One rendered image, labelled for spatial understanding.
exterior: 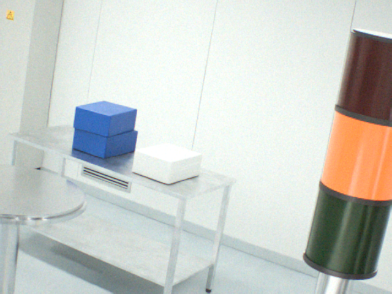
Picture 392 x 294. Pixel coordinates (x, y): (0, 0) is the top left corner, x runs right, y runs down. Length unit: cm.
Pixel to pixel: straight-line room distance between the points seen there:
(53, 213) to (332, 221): 375
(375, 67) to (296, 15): 581
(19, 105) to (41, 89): 30
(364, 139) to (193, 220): 645
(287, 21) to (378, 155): 584
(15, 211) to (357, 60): 376
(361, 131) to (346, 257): 8
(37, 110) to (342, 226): 715
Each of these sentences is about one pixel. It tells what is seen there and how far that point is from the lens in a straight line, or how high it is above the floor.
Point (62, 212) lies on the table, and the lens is 424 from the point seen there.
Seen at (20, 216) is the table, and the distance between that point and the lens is 412.
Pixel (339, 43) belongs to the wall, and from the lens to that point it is 613.
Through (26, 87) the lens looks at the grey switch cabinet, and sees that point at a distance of 738.
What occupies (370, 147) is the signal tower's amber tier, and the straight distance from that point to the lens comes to 47.
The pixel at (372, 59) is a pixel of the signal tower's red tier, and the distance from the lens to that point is 46.
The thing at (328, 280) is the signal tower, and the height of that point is 219.
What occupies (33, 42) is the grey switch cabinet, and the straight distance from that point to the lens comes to 733.
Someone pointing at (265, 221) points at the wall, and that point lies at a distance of 656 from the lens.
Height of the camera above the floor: 237
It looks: 14 degrees down
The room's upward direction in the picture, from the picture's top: 10 degrees clockwise
